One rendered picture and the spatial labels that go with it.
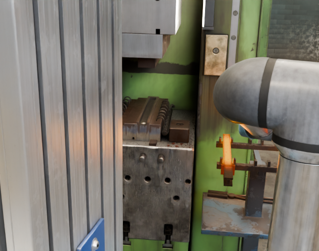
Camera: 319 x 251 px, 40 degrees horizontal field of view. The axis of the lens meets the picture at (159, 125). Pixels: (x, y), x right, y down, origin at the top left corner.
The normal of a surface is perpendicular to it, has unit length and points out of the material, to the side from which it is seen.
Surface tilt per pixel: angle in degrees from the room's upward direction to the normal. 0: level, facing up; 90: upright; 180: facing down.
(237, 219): 0
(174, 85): 90
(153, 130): 90
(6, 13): 90
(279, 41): 90
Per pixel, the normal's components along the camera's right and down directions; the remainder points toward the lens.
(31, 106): 0.96, 0.11
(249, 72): -0.47, -0.50
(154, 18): -0.10, 0.32
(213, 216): 0.02, -0.95
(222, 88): -0.95, -0.08
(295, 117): -0.57, 0.29
